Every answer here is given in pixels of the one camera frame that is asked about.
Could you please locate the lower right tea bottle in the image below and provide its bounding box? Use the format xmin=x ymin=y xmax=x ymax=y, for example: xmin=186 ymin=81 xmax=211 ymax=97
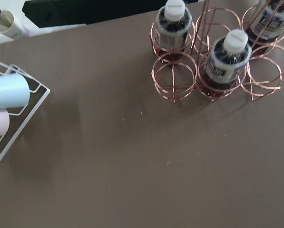
xmin=154 ymin=0 xmax=193 ymax=61

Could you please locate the tea bottle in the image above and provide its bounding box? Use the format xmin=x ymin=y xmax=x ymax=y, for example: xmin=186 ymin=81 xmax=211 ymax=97
xmin=200 ymin=29 xmax=252 ymax=97
xmin=154 ymin=0 xmax=193 ymax=61
xmin=247 ymin=0 xmax=284 ymax=48

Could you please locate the lower left tea bottle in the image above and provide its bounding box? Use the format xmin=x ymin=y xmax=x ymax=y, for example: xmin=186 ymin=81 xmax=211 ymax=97
xmin=200 ymin=29 xmax=252 ymax=97

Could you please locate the white cup rack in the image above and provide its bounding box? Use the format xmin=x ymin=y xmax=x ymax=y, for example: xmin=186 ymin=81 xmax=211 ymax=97
xmin=0 ymin=64 xmax=50 ymax=161

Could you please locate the light blue cup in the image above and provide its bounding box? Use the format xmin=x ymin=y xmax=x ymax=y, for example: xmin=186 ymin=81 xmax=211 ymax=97
xmin=0 ymin=73 xmax=30 ymax=109

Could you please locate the black monitor base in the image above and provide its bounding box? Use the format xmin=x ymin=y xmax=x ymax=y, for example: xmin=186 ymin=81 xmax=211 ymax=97
xmin=22 ymin=0 xmax=199 ymax=29

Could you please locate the upper tea bottle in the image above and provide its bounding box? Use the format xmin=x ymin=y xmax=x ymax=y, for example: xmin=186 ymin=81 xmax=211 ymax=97
xmin=247 ymin=0 xmax=284 ymax=48

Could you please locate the paper cup with utensils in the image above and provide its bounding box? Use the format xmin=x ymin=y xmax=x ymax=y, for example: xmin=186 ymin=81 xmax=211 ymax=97
xmin=0 ymin=9 xmax=26 ymax=40

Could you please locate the copper wire bottle rack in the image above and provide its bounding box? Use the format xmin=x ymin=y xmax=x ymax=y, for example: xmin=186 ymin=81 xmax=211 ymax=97
xmin=150 ymin=1 xmax=284 ymax=101

